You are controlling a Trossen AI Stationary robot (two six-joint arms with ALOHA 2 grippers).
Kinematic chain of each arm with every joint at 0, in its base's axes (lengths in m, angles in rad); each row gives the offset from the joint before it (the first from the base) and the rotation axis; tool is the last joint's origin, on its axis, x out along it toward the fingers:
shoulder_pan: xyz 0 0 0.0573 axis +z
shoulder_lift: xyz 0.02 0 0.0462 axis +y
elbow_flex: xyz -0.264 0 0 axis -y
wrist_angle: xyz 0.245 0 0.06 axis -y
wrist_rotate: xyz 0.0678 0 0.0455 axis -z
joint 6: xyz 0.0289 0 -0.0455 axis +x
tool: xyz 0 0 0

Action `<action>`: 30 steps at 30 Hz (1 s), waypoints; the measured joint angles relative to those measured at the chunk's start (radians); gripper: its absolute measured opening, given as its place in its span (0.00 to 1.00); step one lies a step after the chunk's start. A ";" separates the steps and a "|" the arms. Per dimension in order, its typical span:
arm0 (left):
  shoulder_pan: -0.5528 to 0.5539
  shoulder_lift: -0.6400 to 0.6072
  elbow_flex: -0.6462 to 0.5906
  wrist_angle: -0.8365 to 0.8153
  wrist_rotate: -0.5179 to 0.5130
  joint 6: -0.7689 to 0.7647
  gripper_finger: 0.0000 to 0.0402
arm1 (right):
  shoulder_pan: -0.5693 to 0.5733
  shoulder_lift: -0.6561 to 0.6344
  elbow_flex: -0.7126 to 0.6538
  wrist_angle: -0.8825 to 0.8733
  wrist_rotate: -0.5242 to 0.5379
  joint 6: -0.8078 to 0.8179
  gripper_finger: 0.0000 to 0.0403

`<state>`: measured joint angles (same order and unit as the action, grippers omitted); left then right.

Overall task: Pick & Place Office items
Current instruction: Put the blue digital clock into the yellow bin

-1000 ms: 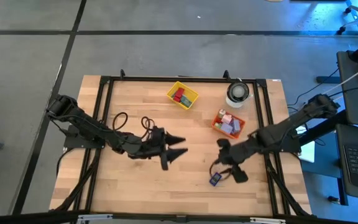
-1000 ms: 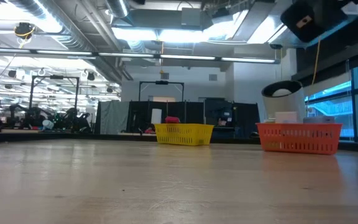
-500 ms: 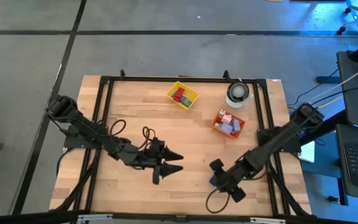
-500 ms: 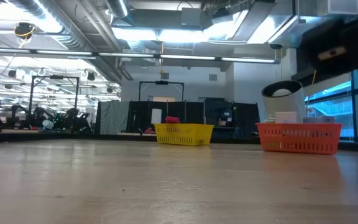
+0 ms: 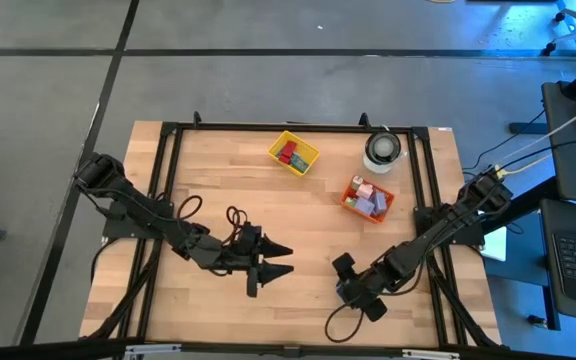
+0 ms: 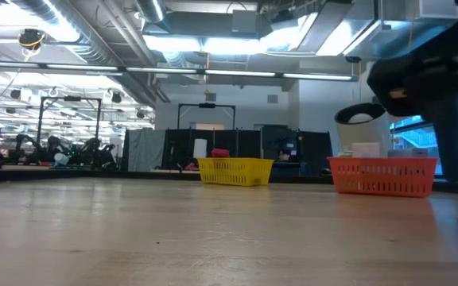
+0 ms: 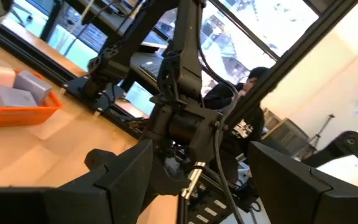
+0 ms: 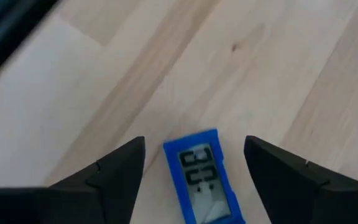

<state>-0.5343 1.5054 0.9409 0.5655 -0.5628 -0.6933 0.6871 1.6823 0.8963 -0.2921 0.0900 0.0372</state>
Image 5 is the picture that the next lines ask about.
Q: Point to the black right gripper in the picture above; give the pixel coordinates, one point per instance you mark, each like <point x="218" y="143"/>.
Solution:
<point x="365" y="289"/>

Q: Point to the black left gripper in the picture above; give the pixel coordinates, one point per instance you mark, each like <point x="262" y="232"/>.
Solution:
<point x="228" y="255"/>

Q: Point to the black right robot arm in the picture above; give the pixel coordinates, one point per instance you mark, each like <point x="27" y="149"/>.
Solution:
<point x="443" y="230"/>

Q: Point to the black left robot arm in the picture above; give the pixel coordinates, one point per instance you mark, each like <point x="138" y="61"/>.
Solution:
<point x="133" y="197"/>

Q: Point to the office chair base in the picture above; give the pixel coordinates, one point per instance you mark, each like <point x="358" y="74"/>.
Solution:
<point x="575" y="38"/>

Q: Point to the orange plastic basket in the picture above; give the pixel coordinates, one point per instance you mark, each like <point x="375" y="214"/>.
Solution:
<point x="385" y="217"/>

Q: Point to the yellow plastic basket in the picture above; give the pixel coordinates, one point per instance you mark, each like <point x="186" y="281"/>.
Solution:
<point x="310" y="152"/>

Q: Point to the white cylinder with black rim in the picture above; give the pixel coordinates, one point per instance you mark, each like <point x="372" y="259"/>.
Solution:
<point x="383" y="150"/>

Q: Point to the white paper sheet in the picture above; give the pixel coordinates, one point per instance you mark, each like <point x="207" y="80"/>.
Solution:
<point x="495" y="245"/>

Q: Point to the black desk stand leg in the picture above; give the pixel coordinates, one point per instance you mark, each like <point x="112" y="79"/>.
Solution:
<point x="528" y="200"/>

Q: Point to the black side desk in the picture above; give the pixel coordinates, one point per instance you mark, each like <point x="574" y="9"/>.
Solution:
<point x="573" y="150"/>

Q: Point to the black frame crossbar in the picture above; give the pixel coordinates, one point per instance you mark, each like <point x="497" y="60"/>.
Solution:
<point x="288" y="352"/>

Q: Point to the black aluminium table frame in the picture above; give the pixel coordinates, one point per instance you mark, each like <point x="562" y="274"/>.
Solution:
<point x="293" y="127"/>

